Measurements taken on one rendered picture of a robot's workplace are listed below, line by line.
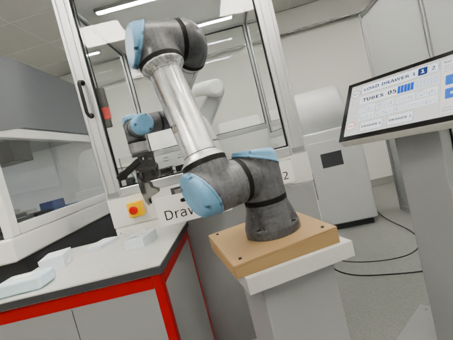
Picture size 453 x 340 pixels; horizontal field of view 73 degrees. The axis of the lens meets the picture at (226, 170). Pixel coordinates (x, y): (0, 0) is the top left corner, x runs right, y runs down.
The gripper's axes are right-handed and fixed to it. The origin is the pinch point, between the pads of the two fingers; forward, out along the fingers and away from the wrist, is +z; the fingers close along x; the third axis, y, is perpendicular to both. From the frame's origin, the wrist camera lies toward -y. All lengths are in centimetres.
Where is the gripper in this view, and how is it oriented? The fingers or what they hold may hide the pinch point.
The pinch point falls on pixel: (147, 201)
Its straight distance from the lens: 130.7
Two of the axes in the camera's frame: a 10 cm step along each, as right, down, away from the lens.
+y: 9.7, -2.4, 0.1
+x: -0.3, -0.8, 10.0
